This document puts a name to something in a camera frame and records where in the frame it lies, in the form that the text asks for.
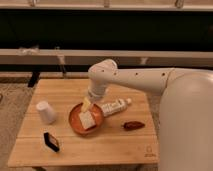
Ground black eraser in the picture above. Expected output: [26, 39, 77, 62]
[44, 132, 60, 152]

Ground white tube with cap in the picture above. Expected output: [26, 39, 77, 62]
[101, 98, 132, 117]

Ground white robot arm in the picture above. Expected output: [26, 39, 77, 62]
[87, 59, 213, 171]

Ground dark red chili pepper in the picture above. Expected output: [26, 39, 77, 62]
[123, 121, 145, 131]

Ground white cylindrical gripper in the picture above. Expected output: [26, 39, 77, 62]
[81, 84, 105, 112]

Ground white ceramic cup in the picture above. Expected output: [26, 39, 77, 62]
[36, 101, 56, 124]

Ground orange round plate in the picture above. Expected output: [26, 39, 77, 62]
[68, 103, 104, 136]

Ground white sponge block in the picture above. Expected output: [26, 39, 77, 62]
[79, 111, 96, 130]

